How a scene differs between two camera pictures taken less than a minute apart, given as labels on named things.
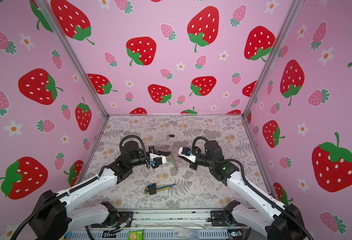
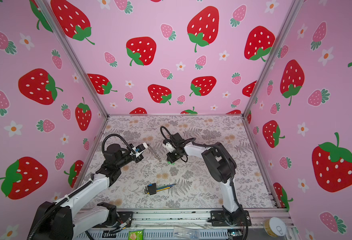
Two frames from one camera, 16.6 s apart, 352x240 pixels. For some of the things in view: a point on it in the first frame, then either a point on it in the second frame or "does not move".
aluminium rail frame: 160,224 does not move
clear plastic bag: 182,232 does not move
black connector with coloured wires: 151,188 does not move
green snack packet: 136,235 does not move
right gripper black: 192,165 → 169,157
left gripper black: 151,149 → 136,161
